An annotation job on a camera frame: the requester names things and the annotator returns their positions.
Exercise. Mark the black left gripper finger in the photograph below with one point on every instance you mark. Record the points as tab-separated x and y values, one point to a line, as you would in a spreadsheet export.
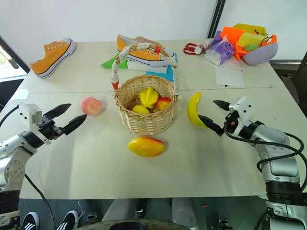
75	123
61	109

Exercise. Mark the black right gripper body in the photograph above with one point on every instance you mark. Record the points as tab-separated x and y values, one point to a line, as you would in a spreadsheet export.
230	121

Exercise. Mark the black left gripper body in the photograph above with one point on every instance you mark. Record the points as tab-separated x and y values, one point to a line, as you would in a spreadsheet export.
49	128

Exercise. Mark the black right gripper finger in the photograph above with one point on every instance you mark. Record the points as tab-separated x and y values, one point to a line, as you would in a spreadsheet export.
211	124
222	105

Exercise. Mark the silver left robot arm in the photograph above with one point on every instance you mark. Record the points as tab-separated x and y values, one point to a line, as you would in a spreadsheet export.
14	153

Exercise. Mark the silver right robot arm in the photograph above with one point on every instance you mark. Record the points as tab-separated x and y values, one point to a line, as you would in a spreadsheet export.
275	148

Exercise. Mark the yellow star fruit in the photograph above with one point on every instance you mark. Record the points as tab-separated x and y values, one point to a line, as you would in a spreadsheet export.
149	97

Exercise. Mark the pink peach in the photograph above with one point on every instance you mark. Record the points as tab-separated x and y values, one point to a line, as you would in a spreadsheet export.
91	106

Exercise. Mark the yellow banana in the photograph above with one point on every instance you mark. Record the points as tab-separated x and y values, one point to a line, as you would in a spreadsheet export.
193	109

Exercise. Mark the white paper sheet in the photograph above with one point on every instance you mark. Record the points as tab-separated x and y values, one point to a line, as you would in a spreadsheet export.
230	75

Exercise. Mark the orange canvas sneaker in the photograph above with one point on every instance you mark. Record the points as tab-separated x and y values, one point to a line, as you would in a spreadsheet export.
51	60
144	54

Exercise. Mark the small red yellow mango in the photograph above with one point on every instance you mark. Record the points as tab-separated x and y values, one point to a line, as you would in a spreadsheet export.
163	103

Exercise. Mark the purple printed bag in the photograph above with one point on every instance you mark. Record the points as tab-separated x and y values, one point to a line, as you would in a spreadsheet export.
224	51

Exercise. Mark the white bottle with red label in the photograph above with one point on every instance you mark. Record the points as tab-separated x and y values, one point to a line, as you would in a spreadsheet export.
202	47

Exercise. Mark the lilac bowl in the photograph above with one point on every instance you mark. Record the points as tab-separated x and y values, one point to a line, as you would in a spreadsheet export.
262	55

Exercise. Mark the green round toy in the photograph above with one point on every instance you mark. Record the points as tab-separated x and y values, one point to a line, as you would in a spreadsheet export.
250	47

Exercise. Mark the green paper sheet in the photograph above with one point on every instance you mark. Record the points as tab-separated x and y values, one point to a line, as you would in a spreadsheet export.
109	64

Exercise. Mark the yellow lemon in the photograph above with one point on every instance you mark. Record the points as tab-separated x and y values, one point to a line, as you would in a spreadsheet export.
141	109

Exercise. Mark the large yellow red mango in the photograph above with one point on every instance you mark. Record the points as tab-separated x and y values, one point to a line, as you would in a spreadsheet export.
146	146

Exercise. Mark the orange cloth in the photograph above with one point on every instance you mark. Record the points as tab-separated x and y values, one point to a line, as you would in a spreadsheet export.
231	34

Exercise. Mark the yellow box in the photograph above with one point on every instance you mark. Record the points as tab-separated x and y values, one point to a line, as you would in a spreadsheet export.
254	32

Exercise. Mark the grey robot leg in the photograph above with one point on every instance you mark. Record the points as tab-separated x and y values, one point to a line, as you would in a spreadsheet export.
120	209
184	213

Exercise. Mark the black striped sneaker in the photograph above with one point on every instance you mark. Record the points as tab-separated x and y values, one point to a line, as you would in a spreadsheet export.
30	221
68	220

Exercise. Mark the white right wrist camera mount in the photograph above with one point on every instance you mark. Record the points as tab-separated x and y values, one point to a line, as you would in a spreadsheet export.
243	107

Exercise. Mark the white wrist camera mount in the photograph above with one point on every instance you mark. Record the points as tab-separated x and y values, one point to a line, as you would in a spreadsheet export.
243	107
28	115

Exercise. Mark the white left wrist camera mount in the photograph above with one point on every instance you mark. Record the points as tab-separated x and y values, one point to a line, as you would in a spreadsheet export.
28	115

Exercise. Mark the black diagonal frame bar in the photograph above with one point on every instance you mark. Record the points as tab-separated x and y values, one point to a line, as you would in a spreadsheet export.
13	54

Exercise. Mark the black window frame post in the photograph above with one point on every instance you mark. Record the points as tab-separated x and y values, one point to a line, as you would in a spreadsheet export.
216	16

